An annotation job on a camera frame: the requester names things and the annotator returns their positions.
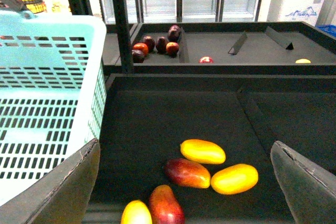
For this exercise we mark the yellow mango right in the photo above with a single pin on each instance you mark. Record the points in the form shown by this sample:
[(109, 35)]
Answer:
[(235, 179)]

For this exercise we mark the black display tray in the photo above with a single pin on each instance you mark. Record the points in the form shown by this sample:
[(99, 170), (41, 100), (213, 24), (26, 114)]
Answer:
[(148, 116), (292, 48)]

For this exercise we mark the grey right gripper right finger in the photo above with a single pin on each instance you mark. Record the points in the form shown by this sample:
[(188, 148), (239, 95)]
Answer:
[(308, 188)]

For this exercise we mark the red mango bottom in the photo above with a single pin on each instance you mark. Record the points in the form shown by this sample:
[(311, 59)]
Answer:
[(164, 207)]

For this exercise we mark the teal plastic shopping basket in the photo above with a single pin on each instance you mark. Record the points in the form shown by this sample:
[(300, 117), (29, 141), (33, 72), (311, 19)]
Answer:
[(52, 93)]

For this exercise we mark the red orange mango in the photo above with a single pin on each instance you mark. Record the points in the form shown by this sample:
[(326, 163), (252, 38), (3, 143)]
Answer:
[(187, 173)]

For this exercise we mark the black rear display tray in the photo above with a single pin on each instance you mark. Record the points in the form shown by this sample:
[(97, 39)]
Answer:
[(292, 48)]

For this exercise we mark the red apple in rear tray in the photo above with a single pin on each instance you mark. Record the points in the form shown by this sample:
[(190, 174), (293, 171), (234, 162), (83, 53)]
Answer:
[(206, 59)]

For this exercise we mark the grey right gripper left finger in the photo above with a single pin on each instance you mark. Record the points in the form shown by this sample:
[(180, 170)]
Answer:
[(62, 195)]

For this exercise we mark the yellow mango upper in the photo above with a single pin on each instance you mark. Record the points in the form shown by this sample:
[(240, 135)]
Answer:
[(202, 151)]

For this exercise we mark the white chest freezer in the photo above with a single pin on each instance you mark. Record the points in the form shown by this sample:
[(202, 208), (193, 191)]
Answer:
[(295, 11)]

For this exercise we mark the yellow mango bottom left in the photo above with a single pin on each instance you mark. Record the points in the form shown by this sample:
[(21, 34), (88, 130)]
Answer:
[(136, 212)]

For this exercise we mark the yellow mango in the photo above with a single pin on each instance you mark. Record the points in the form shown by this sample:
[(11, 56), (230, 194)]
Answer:
[(136, 212), (202, 151), (235, 179)]

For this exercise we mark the black post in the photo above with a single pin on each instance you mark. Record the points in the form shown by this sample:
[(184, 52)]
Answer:
[(123, 32)]

